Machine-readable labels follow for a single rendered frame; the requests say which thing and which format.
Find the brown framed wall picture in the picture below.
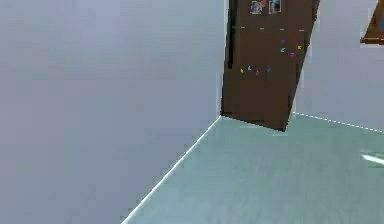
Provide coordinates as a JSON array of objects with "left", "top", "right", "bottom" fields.
[{"left": 359, "top": 0, "right": 384, "bottom": 46}]

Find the small photo on fridge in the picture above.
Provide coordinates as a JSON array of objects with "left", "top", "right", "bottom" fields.
[
  {"left": 250, "top": 0, "right": 264, "bottom": 15},
  {"left": 268, "top": 0, "right": 282, "bottom": 15}
]

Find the black fridge handle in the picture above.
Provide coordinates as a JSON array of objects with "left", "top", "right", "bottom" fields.
[{"left": 226, "top": 0, "right": 239, "bottom": 70}]

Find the dark brown fridge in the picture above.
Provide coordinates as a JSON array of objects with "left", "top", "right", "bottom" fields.
[{"left": 220, "top": 0, "right": 322, "bottom": 133}]

